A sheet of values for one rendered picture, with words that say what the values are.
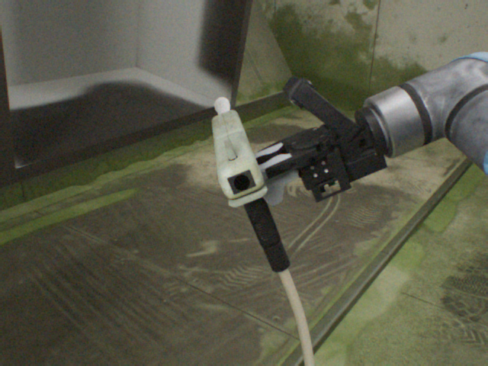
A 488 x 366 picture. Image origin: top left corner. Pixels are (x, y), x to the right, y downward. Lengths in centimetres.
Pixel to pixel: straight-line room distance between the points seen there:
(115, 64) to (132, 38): 9
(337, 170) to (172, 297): 66
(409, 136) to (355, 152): 7
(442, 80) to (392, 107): 7
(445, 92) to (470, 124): 6
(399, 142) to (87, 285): 88
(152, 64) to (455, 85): 88
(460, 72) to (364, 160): 16
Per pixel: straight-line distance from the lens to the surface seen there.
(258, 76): 268
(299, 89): 59
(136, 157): 196
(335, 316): 112
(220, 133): 66
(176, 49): 126
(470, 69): 67
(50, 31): 118
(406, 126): 62
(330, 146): 61
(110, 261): 133
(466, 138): 61
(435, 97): 64
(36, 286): 130
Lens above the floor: 74
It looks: 23 degrees down
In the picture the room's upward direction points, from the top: straight up
